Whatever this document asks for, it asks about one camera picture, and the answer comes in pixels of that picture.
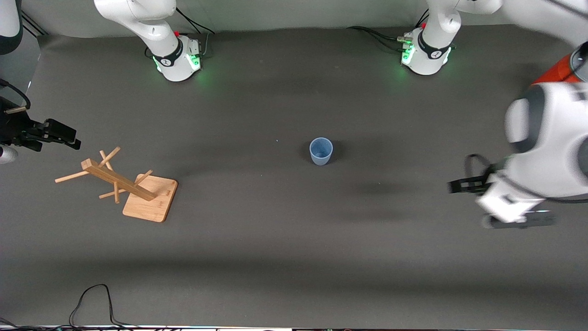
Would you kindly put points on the dark grey table mat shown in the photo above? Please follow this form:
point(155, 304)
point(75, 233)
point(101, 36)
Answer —
point(321, 230)

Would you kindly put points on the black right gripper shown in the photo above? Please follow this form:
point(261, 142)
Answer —
point(14, 127)

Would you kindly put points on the light blue plastic cup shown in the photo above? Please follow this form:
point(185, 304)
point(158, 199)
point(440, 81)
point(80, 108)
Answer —
point(321, 151)

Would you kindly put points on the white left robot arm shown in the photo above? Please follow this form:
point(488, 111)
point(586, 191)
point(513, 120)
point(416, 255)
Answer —
point(551, 138)

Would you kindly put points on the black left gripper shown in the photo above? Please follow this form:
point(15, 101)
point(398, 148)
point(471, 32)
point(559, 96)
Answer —
point(483, 181)

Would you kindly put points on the orange cylinder with grey lid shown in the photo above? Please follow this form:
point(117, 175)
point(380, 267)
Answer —
point(556, 73)

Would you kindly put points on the wooden cup rack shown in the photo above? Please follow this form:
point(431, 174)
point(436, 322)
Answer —
point(151, 202)

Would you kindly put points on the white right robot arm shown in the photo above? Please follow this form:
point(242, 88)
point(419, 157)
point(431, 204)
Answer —
point(151, 27)

